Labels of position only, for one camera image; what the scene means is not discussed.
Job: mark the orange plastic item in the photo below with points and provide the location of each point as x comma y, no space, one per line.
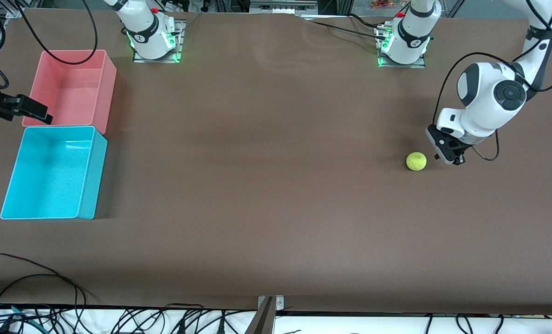
382,4

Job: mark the blue plastic bin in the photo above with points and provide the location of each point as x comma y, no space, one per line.
48,181

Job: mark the aluminium frame rail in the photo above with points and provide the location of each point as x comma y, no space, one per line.
15,12

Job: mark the pink plastic bin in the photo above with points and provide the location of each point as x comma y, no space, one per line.
71,93

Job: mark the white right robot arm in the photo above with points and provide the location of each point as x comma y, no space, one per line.
143,28

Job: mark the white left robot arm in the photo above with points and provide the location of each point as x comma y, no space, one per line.
484,93

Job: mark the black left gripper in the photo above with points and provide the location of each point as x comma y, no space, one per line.
458,152

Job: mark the grey power strip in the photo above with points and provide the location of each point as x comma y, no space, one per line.
282,5

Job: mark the yellow-green tennis ball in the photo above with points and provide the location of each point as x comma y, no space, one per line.
416,161

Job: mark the brown table cover sheet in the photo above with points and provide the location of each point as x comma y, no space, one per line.
276,185

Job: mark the grey metal bar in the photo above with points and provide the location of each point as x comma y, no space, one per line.
263,320

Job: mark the silver metal bracket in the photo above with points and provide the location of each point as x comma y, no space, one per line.
279,304

